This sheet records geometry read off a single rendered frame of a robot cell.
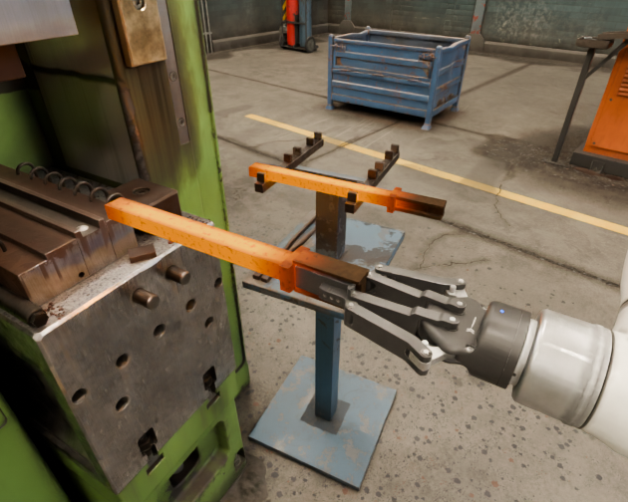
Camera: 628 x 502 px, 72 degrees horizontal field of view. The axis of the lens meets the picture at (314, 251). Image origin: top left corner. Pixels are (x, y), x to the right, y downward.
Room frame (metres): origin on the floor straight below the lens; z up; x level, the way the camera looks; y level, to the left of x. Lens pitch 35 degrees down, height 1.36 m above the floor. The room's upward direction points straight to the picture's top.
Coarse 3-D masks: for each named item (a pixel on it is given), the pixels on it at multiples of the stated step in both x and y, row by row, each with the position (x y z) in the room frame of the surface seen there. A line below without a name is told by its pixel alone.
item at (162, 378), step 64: (128, 256) 0.63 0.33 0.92; (192, 256) 0.69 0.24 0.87; (0, 320) 0.48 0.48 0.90; (64, 320) 0.47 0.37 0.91; (128, 320) 0.55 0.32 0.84; (192, 320) 0.67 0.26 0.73; (0, 384) 0.66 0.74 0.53; (64, 384) 0.44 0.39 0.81; (128, 384) 0.52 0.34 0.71; (192, 384) 0.63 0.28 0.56; (64, 448) 0.51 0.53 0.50; (128, 448) 0.48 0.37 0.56
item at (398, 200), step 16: (256, 176) 0.87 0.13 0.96; (272, 176) 0.85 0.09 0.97; (288, 176) 0.84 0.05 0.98; (304, 176) 0.83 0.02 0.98; (320, 176) 0.83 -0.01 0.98; (336, 192) 0.79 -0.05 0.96; (368, 192) 0.76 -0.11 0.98; (384, 192) 0.76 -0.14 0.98; (400, 192) 0.75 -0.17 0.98; (400, 208) 0.73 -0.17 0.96; (416, 208) 0.72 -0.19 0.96; (432, 208) 0.71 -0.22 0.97
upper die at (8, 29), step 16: (0, 0) 0.59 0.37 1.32; (16, 0) 0.60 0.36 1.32; (32, 0) 0.62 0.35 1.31; (48, 0) 0.64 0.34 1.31; (64, 0) 0.66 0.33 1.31; (0, 16) 0.58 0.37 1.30; (16, 16) 0.60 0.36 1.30; (32, 16) 0.62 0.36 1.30; (48, 16) 0.63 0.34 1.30; (64, 16) 0.65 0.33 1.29; (0, 32) 0.58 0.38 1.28; (16, 32) 0.59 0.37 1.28; (32, 32) 0.61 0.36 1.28; (48, 32) 0.63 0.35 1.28; (64, 32) 0.65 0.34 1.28
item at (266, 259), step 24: (120, 216) 0.53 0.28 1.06; (144, 216) 0.51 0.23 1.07; (168, 216) 0.51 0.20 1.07; (192, 240) 0.46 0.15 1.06; (216, 240) 0.45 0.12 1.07; (240, 240) 0.45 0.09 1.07; (240, 264) 0.42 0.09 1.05; (264, 264) 0.40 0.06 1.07; (288, 264) 0.38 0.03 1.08; (312, 264) 0.38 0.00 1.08; (336, 264) 0.38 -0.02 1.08; (288, 288) 0.38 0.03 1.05; (360, 288) 0.35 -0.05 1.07
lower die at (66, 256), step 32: (32, 192) 0.72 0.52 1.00; (64, 192) 0.73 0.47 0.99; (0, 224) 0.62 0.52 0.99; (32, 224) 0.62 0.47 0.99; (64, 224) 0.60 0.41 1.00; (0, 256) 0.54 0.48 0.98; (32, 256) 0.54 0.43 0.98; (64, 256) 0.55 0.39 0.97; (96, 256) 0.59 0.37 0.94; (32, 288) 0.50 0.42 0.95; (64, 288) 0.54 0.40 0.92
